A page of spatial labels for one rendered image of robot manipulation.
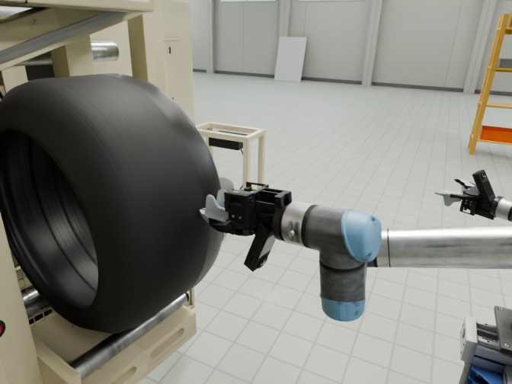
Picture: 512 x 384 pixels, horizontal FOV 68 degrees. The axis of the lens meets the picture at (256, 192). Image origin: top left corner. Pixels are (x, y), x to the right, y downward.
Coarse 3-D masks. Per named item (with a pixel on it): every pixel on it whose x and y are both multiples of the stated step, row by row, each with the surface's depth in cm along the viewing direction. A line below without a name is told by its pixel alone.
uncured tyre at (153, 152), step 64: (0, 128) 80; (64, 128) 68; (128, 128) 72; (192, 128) 83; (0, 192) 94; (64, 192) 115; (128, 192) 68; (192, 192) 78; (64, 256) 110; (128, 256) 70; (192, 256) 81; (128, 320) 80
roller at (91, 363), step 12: (180, 300) 104; (168, 312) 101; (144, 324) 95; (156, 324) 98; (120, 336) 90; (132, 336) 92; (96, 348) 86; (108, 348) 87; (120, 348) 89; (84, 360) 83; (96, 360) 84; (84, 372) 82
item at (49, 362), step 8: (40, 344) 83; (40, 352) 81; (48, 352) 81; (40, 360) 80; (48, 360) 79; (56, 360) 79; (40, 368) 81; (48, 368) 78; (56, 368) 78; (64, 368) 78; (72, 368) 78; (48, 376) 80; (56, 376) 77; (64, 376) 76; (72, 376) 76; (80, 376) 77
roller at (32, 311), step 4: (36, 296) 102; (40, 296) 102; (28, 300) 101; (32, 300) 101; (36, 300) 101; (40, 300) 101; (44, 300) 102; (24, 304) 99; (28, 304) 99; (32, 304) 100; (36, 304) 100; (40, 304) 101; (44, 304) 101; (48, 304) 102; (28, 308) 99; (32, 308) 99; (36, 308) 100; (40, 308) 101; (44, 308) 102; (48, 308) 103; (28, 312) 98; (32, 312) 99; (36, 312) 100; (40, 312) 101; (28, 316) 98; (32, 316) 100
